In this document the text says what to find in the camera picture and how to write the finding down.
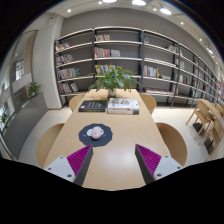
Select small green background plant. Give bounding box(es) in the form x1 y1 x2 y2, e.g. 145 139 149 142
27 81 43 99

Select green potted plant white pot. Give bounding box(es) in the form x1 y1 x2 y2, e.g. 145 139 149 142
87 64 143 98

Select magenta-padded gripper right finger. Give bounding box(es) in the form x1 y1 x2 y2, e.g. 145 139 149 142
134 143 184 185

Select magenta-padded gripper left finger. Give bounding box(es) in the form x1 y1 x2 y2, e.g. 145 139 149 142
44 144 94 187

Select group of ceiling lights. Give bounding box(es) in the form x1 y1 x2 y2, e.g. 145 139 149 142
65 0 215 56

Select tan curved wooden chair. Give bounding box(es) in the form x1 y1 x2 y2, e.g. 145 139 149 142
68 94 86 112
138 92 158 116
155 122 189 167
35 122 66 169

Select grey wall bookshelf unit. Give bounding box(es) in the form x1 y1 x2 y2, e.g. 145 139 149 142
53 25 224 109

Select group of slatted wooden chairs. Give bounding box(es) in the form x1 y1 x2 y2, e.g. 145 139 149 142
185 98 224 155

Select black fuzzy-creature mouse pad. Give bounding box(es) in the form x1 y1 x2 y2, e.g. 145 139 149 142
78 123 114 148

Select white illustrated cover book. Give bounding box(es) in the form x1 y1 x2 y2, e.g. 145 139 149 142
107 97 141 112

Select black hardcover book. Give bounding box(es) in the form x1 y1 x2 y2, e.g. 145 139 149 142
78 99 108 113

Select thick book red-lettered spine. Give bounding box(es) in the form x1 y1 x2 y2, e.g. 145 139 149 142
106 108 140 116

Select pink computer mouse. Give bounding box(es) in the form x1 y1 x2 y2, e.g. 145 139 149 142
90 125 105 141

